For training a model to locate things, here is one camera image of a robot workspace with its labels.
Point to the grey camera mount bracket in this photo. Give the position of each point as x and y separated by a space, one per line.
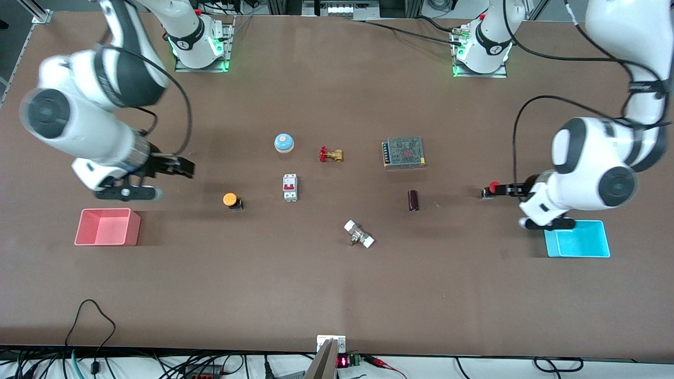
326 363

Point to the dark brown cylindrical capacitor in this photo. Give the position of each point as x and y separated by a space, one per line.
413 200

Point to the red clip lead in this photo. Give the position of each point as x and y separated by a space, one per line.
382 362

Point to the red digit display module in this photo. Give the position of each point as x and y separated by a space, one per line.
343 361

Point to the metal fitting with white caps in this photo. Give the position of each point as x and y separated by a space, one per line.
358 235

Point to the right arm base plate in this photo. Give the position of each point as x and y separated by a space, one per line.
184 68

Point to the metal mesh power supply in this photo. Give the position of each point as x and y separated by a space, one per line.
404 151

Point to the yellow push button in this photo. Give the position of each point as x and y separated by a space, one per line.
230 199

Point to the grey metal frame bracket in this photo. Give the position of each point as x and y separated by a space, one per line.
339 9

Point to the orange power strip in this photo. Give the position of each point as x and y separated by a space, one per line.
202 375

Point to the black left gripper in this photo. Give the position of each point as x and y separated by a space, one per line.
524 188

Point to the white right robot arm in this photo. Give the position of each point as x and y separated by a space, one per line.
79 121

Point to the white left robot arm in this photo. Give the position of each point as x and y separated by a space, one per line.
579 152

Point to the white circuit breaker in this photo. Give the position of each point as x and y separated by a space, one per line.
290 188

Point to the red push button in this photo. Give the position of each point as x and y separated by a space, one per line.
494 186

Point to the cyan plastic box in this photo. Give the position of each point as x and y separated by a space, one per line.
579 245

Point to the blue service bell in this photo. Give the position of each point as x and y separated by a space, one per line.
284 142

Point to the pink plastic box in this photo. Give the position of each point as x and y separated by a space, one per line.
87 231

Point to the aluminium frame profile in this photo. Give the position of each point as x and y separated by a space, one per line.
41 16

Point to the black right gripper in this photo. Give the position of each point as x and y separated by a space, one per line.
157 165

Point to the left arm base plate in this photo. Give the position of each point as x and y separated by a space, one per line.
474 75

